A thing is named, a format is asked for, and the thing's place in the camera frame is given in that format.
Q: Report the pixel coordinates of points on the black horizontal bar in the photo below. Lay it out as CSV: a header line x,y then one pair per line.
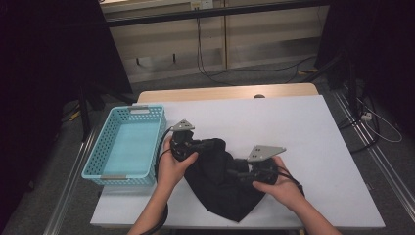
x,y
261,9

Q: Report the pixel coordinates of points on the wooden table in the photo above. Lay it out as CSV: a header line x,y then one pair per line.
x,y
182,94

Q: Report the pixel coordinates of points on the black stand with slanted legs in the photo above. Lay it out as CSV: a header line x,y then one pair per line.
x,y
85,120

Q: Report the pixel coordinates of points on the long metal floor rail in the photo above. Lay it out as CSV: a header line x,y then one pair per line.
x,y
385,166

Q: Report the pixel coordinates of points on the narrow black curtain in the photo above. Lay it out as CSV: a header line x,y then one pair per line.
x,y
375,49

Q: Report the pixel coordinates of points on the black stand with upright post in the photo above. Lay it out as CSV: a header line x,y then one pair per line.
x,y
351,88

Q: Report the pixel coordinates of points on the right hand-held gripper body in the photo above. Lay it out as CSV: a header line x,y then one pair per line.
x,y
264,151

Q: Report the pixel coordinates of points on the white power plug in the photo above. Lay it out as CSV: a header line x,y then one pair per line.
x,y
366,117

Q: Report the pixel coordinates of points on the wide black curtain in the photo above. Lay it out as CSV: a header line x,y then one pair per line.
x,y
39,65

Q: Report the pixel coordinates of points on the person's right hand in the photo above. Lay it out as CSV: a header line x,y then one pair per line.
x,y
284,192

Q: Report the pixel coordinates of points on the black shorts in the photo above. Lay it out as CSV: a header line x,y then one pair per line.
x,y
221,192

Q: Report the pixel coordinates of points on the person's left hand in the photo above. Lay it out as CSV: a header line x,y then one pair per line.
x,y
169,173

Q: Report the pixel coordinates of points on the white table cover board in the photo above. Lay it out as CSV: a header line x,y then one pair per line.
x,y
293,124

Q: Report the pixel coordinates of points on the white wall socket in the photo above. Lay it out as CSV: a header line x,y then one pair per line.
x,y
202,4

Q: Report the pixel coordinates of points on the beige low cabinet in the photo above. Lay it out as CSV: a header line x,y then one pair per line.
x,y
261,39

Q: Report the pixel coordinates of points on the light blue plastic basket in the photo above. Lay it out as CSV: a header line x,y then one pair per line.
x,y
130,150

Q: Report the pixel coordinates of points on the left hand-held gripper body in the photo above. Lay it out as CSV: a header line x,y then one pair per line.
x,y
182,125

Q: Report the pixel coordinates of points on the short metal floor rail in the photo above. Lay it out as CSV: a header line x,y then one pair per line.
x,y
70,186

